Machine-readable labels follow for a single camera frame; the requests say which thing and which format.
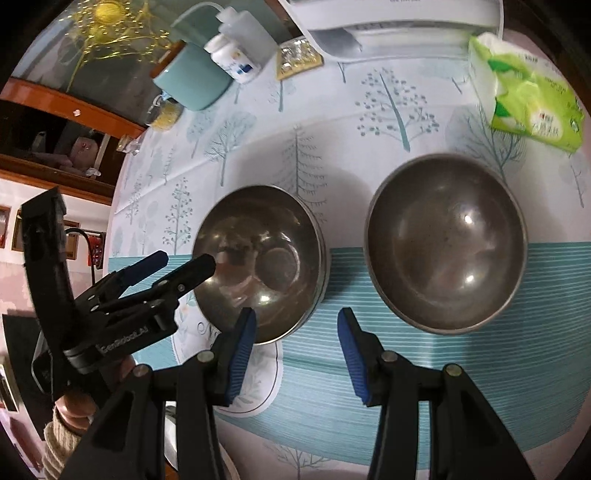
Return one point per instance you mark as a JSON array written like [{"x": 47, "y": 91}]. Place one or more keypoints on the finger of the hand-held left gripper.
[
  {"x": 194, "y": 272},
  {"x": 143, "y": 270}
]

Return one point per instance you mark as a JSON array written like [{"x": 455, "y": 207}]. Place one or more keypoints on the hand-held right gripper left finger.
[{"x": 240, "y": 355}]

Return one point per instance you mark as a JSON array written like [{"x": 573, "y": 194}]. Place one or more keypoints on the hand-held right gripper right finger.
[{"x": 353, "y": 355}]

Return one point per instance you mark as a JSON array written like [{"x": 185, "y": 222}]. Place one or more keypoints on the small steel bowl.
[{"x": 277, "y": 230}]

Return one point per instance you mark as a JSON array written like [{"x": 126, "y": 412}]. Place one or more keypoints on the pink steel bowl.
[{"x": 443, "y": 240}]

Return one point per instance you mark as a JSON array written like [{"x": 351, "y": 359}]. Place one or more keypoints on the person's left forearm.
[{"x": 57, "y": 443}]

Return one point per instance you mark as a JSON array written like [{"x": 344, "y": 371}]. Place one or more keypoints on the person's left hand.
[{"x": 71, "y": 408}]

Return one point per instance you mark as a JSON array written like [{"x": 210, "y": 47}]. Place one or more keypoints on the clear glass ornament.
[{"x": 129, "y": 145}]

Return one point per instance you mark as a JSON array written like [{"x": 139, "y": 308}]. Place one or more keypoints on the pink ornament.
[{"x": 85, "y": 150}]

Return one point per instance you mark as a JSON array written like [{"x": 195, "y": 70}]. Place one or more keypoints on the small yellow item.
[{"x": 166, "y": 115}]

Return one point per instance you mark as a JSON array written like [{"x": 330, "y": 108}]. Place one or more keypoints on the tree print tablecloth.
[{"x": 323, "y": 161}]

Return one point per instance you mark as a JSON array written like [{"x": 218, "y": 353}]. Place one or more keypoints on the wooden cabinet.
[{"x": 69, "y": 104}]

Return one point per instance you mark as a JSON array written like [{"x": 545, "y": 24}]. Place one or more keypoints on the teal mug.
[{"x": 189, "y": 78}]

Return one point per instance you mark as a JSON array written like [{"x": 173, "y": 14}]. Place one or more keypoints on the white bottle with blue label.
[{"x": 231, "y": 57}]

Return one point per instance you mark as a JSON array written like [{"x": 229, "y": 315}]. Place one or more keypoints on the gold snack packet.
[{"x": 298, "y": 60}]

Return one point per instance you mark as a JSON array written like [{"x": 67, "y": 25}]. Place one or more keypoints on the translucent white bottle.
[{"x": 254, "y": 37}]

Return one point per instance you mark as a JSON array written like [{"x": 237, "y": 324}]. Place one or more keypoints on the white appliance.
[{"x": 392, "y": 37}]

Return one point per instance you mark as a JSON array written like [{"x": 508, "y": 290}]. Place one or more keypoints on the green tissue pack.
[{"x": 526, "y": 97}]

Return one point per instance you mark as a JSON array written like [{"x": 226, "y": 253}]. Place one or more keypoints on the red wall decoration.
[{"x": 98, "y": 249}]

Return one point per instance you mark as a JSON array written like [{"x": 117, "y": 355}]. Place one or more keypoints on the wooden wall frame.
[{"x": 73, "y": 240}]

